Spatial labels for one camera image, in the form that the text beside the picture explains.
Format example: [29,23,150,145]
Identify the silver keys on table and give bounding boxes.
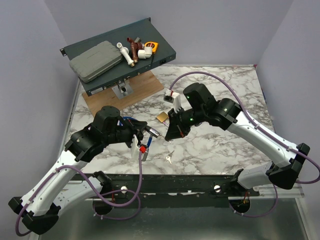
[165,150,174,164]

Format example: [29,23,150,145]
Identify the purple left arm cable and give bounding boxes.
[15,149,148,237]

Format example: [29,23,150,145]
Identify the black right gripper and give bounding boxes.
[164,106,206,141]

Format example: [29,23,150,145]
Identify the aluminium extrusion rail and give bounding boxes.
[259,185,305,199]

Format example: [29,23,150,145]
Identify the wooden board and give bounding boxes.
[82,71,164,116]

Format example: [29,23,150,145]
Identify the brown pipe valve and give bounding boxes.
[127,37,144,63]

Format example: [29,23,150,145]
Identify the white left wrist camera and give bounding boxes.
[130,134,149,162]

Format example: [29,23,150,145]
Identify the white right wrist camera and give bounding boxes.
[163,89,182,113]

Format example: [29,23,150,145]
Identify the metal shelf stand bracket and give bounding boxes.
[111,83,133,99]

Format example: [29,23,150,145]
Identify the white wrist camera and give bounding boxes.
[163,89,182,113]
[130,134,149,162]

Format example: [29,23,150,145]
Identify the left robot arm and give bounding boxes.
[8,106,148,237]

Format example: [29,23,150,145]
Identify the white pvc elbow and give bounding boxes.
[137,46,153,59]

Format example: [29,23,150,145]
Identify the brass padlock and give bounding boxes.
[156,111,169,129]

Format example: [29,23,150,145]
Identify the dark teal rack shelf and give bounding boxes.
[60,18,177,96]

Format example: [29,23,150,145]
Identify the blue cable lock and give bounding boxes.
[122,116,161,148]

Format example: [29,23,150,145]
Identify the grey plastic tool case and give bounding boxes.
[69,41,123,83]

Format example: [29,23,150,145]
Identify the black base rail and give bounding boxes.
[98,173,259,208]

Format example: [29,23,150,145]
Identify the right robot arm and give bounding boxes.
[164,82,310,196]

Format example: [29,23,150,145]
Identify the white pvc pipe fitting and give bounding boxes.
[116,42,135,67]

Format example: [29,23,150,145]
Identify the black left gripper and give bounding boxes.
[103,118,147,151]

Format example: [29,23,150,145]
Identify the yellow tape measure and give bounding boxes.
[144,41,159,54]

